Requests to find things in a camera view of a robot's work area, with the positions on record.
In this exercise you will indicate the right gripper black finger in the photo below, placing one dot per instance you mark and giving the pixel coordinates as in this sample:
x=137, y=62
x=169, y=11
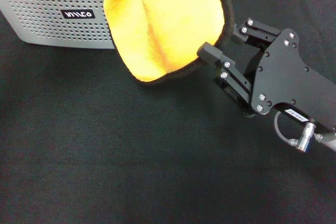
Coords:
x=233, y=79
x=257, y=33

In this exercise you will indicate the right gripper silver black body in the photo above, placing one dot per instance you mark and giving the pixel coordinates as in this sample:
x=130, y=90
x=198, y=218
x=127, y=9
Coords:
x=288, y=77

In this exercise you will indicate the yellow towel with black trim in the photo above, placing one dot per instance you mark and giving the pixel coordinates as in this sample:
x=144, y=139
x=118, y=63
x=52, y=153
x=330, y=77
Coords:
x=162, y=24

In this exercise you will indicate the black tablecloth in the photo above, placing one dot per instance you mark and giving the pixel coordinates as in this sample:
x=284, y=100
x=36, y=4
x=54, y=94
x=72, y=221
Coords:
x=105, y=155

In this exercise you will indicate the grey perforated storage basket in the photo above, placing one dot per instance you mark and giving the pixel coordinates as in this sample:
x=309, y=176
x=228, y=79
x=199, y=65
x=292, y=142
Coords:
x=52, y=32

